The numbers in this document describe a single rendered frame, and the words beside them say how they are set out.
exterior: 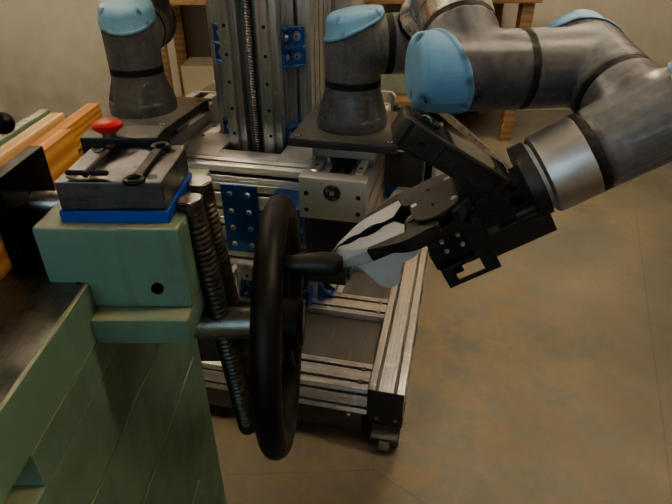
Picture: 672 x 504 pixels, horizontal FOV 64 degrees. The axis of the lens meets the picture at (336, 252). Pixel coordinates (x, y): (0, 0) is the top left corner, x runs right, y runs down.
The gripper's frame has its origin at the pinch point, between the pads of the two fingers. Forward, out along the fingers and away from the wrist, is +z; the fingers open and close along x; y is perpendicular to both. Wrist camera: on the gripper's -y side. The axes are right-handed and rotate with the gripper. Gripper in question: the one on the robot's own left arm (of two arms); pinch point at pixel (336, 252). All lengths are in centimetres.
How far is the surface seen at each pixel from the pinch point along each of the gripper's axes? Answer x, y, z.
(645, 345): 88, 131, -40
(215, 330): -0.5, 2.0, 16.5
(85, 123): 35, -20, 33
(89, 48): 327, -41, 171
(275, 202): 3.0, -6.5, 3.3
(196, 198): 0.3, -11.6, 8.5
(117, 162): 2.2, -17.9, 13.6
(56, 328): -10.3, -10.9, 21.2
